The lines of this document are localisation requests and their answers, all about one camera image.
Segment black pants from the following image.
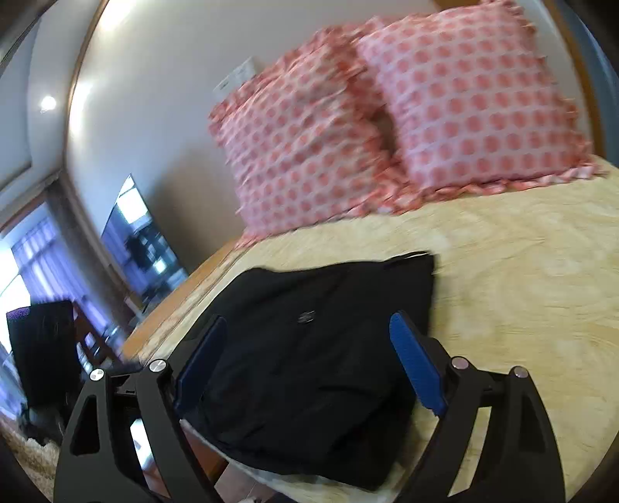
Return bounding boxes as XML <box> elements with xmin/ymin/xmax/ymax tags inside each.
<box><xmin>182</xmin><ymin>250</ymin><xmax>436</xmax><ymax>491</ymax></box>

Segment yellow bed cover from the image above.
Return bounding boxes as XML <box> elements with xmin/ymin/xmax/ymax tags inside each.
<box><xmin>138</xmin><ymin>155</ymin><xmax>619</xmax><ymax>503</ymax></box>

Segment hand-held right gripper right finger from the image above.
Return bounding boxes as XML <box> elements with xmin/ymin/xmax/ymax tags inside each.
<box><xmin>390</xmin><ymin>312</ymin><xmax>566</xmax><ymax>503</ymax></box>

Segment beige shaggy rug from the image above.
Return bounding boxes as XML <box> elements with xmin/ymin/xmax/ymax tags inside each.
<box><xmin>7</xmin><ymin>416</ymin><xmax>63</xmax><ymax>499</ymax></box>

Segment purple window curtain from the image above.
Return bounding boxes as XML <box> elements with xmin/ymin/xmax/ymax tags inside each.
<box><xmin>10</xmin><ymin>215</ymin><xmax>92</xmax><ymax>310</ymax></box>

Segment wooden bed frame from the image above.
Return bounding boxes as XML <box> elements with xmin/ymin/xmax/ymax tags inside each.
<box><xmin>121</xmin><ymin>239</ymin><xmax>243</xmax><ymax>484</ymax></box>

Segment pink dotted pillow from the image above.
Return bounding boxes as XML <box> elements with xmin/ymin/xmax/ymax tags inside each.
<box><xmin>355</xmin><ymin>0</ymin><xmax>600</xmax><ymax>194</ymax></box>
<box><xmin>208</xmin><ymin>17</ymin><xmax>407</xmax><ymax>250</ymax></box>

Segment black chair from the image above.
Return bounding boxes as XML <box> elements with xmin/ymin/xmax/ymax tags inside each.
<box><xmin>6</xmin><ymin>300</ymin><xmax>85</xmax><ymax>412</ymax></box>

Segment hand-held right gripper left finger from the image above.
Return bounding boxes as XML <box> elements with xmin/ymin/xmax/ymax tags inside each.
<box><xmin>53</xmin><ymin>315</ymin><xmax>228</xmax><ymax>503</ymax></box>

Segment wall television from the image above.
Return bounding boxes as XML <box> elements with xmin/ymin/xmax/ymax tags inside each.
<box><xmin>101</xmin><ymin>173</ymin><xmax>189</xmax><ymax>301</ymax></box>

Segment white wall switch panel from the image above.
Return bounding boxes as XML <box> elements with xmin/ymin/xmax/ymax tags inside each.
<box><xmin>214</xmin><ymin>57</ymin><xmax>258</xmax><ymax>98</ymax></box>

